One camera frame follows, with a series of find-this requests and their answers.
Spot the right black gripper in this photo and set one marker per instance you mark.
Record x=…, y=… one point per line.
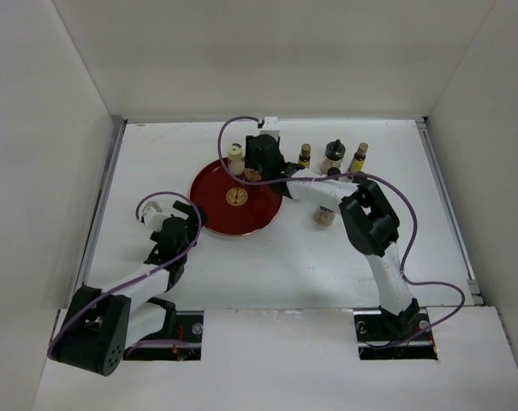
x=250, y=159

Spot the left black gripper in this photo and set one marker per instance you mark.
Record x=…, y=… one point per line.
x=181, y=207

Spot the yellow cap spice jar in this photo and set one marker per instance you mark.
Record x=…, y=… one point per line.
x=236, y=160

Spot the pink cap spice jar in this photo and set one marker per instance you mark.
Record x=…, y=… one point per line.
x=252, y=175

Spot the black knob glass jar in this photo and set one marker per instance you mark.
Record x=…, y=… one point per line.
x=323, y=216

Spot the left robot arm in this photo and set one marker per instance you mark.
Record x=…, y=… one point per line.
x=103, y=327

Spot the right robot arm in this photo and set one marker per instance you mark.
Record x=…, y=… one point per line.
x=370, y=222

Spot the red round tray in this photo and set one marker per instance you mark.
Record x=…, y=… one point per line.
x=233, y=208

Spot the yellow label bottle left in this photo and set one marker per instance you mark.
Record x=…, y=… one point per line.
x=305, y=156

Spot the yellow label bottle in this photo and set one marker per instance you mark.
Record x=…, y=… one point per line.
x=358, y=160
x=305, y=156

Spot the rear black knob jar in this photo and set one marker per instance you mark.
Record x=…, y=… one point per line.
x=333, y=154

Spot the black cap spice middle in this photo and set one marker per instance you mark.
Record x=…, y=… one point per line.
x=333, y=171

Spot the yellow label bottle right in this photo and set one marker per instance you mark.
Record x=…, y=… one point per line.
x=358, y=160

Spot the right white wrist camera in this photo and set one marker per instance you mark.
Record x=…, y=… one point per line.
x=269, y=125

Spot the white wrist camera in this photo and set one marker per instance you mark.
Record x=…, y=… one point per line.
x=269, y=125
x=153, y=216

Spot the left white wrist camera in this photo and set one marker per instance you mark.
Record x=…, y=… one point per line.
x=153, y=216

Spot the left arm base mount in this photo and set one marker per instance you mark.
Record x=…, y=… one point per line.
x=180, y=340

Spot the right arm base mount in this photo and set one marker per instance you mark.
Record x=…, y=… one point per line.
x=376, y=342

